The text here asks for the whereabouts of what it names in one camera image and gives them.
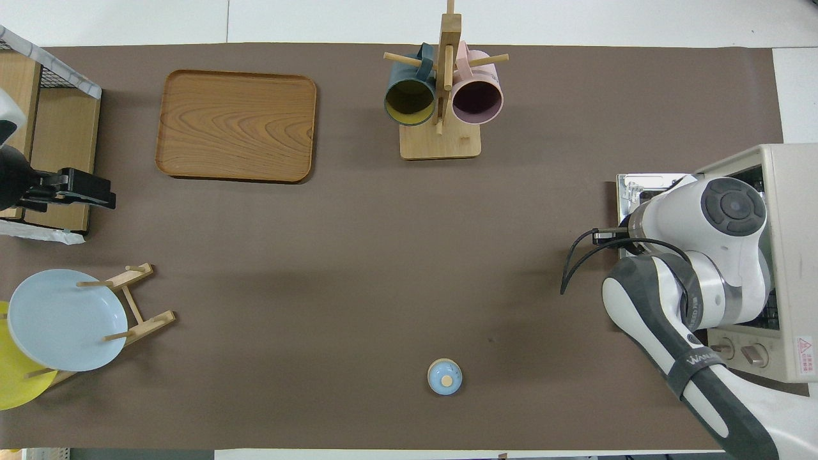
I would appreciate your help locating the dark teal mug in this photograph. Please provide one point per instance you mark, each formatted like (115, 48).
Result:
(409, 102)

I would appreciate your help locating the pink mug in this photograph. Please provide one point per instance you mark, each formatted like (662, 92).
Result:
(478, 99)

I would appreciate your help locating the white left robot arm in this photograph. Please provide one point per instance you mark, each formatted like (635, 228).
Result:
(9, 108)

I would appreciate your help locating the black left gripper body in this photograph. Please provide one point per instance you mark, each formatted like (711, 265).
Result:
(16, 176)

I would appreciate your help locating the yellow plate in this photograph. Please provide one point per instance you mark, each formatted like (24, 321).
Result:
(16, 383)

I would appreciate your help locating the wooden mug holder stand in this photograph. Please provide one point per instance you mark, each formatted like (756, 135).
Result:
(441, 144)

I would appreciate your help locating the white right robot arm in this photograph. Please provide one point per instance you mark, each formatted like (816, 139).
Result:
(671, 217)

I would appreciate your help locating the wooden plate rack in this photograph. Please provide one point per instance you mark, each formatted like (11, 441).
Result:
(144, 324)

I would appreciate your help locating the white toaster oven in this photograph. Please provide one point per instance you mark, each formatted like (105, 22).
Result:
(792, 255)

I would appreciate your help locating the light blue plate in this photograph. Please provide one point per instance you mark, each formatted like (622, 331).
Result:
(64, 319)

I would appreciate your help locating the brown table mat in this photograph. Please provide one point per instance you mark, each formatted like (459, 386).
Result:
(383, 268)

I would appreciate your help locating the wooden shelf insert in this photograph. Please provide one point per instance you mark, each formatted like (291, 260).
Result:
(64, 134)

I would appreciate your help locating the wooden serving tray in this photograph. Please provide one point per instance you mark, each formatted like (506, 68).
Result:
(236, 124)

